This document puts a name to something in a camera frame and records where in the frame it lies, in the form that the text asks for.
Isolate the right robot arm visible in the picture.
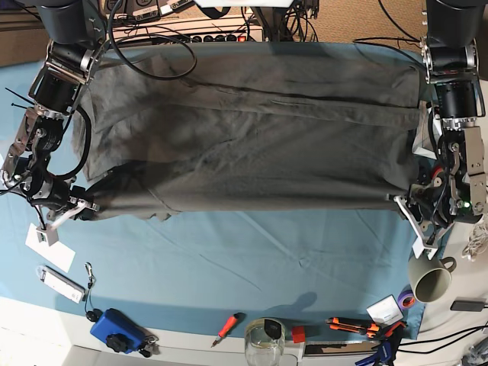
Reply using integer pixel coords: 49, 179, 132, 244
1, 1, 108, 221

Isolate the white patterned paper booklet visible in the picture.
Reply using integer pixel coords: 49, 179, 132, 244
412, 101, 435, 159

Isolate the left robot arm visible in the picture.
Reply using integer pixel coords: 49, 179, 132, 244
411, 1, 487, 245

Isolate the black lanyard with clip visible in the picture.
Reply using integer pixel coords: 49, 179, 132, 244
83, 262, 101, 323

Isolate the black zip tie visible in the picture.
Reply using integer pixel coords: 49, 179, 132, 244
5, 88, 35, 111

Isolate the red handled screwdriver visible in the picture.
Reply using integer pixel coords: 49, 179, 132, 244
211, 312, 246, 348

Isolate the blue box with knob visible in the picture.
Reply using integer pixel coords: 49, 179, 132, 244
90, 308, 146, 354

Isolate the beige mug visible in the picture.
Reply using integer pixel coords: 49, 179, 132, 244
407, 255, 457, 303

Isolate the white paper card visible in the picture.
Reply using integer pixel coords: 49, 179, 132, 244
25, 223, 75, 273

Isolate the black power strip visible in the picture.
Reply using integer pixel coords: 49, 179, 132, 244
191, 34, 248, 43

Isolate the small red block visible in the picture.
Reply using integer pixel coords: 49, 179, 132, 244
291, 326, 306, 344

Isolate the clear glass jar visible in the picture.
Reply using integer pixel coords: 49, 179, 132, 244
244, 318, 286, 366

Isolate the key bunch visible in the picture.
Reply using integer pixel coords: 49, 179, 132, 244
138, 335, 159, 358

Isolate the grey T-shirt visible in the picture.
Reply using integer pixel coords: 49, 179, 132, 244
81, 43, 421, 221

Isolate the red tape roll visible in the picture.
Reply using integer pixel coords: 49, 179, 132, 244
431, 165, 444, 181

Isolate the blue black clamp bottom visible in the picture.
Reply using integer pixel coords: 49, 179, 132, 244
355, 321, 407, 366

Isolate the white small box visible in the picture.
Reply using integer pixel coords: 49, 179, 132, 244
366, 295, 403, 326

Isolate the purple tape roll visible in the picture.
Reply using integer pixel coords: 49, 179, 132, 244
396, 289, 416, 310

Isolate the blue table cloth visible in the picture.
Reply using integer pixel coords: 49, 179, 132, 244
0, 40, 478, 341

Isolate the orange black utility knife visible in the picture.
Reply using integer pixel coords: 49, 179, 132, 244
326, 317, 380, 338

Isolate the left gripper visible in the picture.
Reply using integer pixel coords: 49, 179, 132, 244
407, 178, 484, 239

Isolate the white packaged stick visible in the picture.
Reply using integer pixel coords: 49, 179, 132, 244
36, 265, 85, 303

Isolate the black power adapter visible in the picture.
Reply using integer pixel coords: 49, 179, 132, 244
450, 300, 487, 312

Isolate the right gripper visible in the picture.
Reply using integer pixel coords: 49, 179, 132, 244
21, 176, 100, 221

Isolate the white coiled cord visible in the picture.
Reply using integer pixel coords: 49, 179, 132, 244
461, 207, 488, 262

